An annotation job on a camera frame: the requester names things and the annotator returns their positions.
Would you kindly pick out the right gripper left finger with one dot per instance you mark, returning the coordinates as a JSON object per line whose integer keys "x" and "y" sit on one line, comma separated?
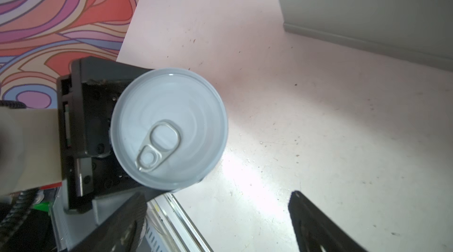
{"x": 120, "y": 232}

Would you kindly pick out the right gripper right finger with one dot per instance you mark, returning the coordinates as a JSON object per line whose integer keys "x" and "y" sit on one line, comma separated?
{"x": 314, "y": 231}

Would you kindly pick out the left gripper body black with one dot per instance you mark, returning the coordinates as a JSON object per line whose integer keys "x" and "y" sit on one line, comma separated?
{"x": 86, "y": 98}

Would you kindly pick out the teal can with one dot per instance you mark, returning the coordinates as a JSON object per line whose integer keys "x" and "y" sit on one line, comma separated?
{"x": 169, "y": 129}

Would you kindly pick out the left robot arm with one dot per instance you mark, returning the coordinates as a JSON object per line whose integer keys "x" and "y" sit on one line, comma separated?
{"x": 30, "y": 159}

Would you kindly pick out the grey metal cabinet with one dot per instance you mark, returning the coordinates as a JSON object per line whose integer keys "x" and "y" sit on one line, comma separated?
{"x": 419, "y": 31}

